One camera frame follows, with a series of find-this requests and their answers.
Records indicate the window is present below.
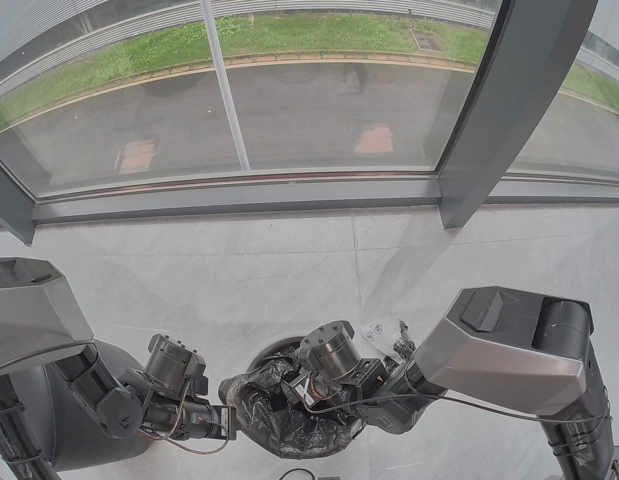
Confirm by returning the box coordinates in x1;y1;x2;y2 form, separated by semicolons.
0;0;619;247

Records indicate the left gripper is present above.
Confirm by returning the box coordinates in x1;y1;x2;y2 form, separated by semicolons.
157;398;238;443

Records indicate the white trash bin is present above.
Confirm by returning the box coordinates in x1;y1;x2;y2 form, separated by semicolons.
247;334;305;371

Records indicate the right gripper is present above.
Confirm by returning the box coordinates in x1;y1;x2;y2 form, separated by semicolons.
288;374;363;412

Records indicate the dark grey round chair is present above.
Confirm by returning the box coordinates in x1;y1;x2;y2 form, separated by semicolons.
19;338;157;474

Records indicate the black plastic bag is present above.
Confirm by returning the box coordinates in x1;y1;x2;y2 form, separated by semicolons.
218;344;390;460

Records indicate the crumpled black plastic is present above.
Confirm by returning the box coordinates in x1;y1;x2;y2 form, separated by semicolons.
384;318;418;370

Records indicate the clear printed wrapper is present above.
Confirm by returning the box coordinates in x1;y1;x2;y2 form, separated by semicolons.
362;320;398;357

